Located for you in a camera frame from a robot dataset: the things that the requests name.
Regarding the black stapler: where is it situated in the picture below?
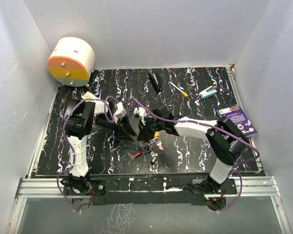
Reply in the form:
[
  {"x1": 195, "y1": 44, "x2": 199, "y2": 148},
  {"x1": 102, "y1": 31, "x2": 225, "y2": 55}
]
[{"x1": 148, "y1": 73, "x2": 163, "y2": 94}]

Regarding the red tag key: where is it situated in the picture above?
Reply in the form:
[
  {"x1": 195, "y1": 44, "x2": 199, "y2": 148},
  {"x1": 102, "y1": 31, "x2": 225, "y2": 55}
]
[{"x1": 156, "y1": 141, "x2": 164, "y2": 151}]

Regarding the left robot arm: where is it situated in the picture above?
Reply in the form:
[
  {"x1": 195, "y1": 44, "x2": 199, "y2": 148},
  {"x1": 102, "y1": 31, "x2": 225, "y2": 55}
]
[{"x1": 63, "y1": 98, "x2": 137, "y2": 195}]

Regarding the light blue stapler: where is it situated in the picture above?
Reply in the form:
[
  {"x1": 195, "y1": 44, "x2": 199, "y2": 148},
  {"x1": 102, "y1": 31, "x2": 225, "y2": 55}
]
[{"x1": 199, "y1": 86, "x2": 217, "y2": 99}]

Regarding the aluminium frame rail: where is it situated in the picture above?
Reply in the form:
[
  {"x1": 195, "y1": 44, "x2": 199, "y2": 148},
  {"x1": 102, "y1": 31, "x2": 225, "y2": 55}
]
[{"x1": 16, "y1": 175, "x2": 281, "y2": 198}]

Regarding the pale green cardboard box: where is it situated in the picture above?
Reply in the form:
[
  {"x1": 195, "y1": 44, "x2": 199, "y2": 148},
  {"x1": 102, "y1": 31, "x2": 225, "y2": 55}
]
[{"x1": 82, "y1": 92, "x2": 98, "y2": 100}]

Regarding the purple cable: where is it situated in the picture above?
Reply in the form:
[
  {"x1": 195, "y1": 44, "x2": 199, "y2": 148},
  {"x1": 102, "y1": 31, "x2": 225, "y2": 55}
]
[
  {"x1": 57, "y1": 95, "x2": 119, "y2": 212},
  {"x1": 131, "y1": 95, "x2": 260, "y2": 212}
]

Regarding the black key tag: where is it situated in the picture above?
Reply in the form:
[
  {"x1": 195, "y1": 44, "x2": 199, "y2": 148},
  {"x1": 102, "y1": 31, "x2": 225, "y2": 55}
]
[{"x1": 150, "y1": 156, "x2": 157, "y2": 165}]

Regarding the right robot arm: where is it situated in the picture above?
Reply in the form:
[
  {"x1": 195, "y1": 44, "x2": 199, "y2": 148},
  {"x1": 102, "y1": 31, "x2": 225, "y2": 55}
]
[{"x1": 134, "y1": 106, "x2": 247, "y2": 194}]

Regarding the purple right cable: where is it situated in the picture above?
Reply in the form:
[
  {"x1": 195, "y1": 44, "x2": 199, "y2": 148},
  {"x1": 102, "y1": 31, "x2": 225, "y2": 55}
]
[{"x1": 131, "y1": 95, "x2": 260, "y2": 212}]

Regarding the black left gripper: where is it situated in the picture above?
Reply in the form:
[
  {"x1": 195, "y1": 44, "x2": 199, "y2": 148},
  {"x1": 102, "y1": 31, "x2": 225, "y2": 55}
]
[{"x1": 95, "y1": 114, "x2": 137, "y2": 142}]

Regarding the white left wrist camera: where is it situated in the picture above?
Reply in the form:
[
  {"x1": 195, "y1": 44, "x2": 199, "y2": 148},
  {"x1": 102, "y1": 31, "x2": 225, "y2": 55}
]
[{"x1": 113, "y1": 102, "x2": 127, "y2": 123}]

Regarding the white round drawer cabinet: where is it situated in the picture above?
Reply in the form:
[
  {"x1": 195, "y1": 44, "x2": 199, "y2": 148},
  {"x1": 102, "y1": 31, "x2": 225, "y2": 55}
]
[{"x1": 47, "y1": 37, "x2": 95, "y2": 87}]

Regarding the metal keyring with keys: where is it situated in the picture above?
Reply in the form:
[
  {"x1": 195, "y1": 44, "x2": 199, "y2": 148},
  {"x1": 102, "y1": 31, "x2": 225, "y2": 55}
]
[{"x1": 140, "y1": 131, "x2": 161, "y2": 155}]

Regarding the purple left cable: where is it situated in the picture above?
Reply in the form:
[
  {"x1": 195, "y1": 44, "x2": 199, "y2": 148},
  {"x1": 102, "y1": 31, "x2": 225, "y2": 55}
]
[{"x1": 57, "y1": 95, "x2": 119, "y2": 212}]

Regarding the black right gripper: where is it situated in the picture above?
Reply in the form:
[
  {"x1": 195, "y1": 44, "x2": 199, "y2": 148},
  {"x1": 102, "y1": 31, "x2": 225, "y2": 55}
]
[{"x1": 137, "y1": 116, "x2": 165, "y2": 140}]

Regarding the red key with silver blade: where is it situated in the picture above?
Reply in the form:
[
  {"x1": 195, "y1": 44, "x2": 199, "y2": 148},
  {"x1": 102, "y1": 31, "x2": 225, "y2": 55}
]
[{"x1": 127, "y1": 152, "x2": 143, "y2": 161}]

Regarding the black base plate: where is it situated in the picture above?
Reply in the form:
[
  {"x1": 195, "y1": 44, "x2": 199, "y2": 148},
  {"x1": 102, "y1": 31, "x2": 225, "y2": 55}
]
[{"x1": 58, "y1": 176, "x2": 236, "y2": 207}]

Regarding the purple booklet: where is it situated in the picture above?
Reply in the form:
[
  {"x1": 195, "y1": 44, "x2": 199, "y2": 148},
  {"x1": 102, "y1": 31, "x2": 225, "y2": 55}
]
[{"x1": 217, "y1": 104, "x2": 257, "y2": 137}]

